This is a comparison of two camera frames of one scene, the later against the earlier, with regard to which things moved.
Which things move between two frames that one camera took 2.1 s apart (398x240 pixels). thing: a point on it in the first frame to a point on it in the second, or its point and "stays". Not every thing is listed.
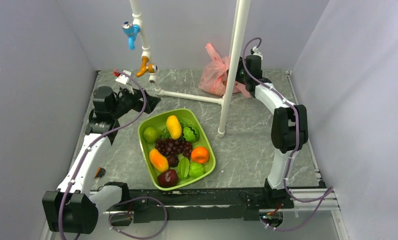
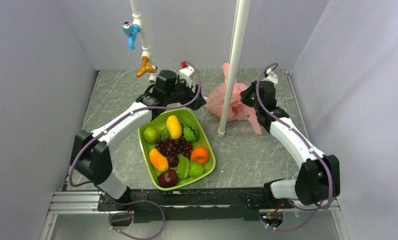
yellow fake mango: (174, 127) stays
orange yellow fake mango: (158, 161) stays
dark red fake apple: (168, 178) stays
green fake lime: (196, 169) stays
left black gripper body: (127, 102) to (182, 93)
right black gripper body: (241, 75) to (249, 98)
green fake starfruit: (183, 167) stays
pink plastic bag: (214, 74) to (239, 110)
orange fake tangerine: (199, 155) stays
